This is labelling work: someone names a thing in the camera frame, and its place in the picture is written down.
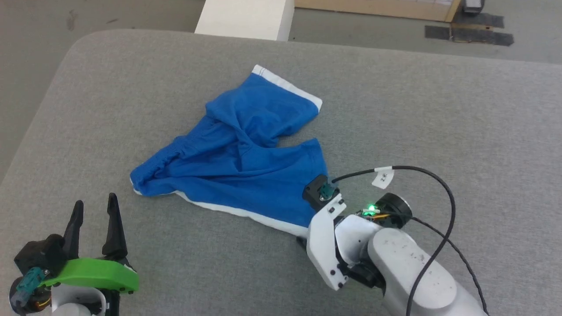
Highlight large black floor tape patch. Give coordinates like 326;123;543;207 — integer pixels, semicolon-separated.
451;12;515;47

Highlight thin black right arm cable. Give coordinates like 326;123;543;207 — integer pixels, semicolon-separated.
411;217;490;316

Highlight white rectangular block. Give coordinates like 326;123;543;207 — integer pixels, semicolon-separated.
195;0;295;42

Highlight left camera cable teal plug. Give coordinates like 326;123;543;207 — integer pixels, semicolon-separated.
10;267;50;309

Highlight white cable label tag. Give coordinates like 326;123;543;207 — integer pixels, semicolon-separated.
371;166;395;190

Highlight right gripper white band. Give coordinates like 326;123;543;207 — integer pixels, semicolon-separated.
296;193;414;291

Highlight blue shorts with white trim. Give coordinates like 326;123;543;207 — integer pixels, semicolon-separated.
130;65;330;238

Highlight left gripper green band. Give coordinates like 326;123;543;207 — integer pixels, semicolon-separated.
9;193;140;316

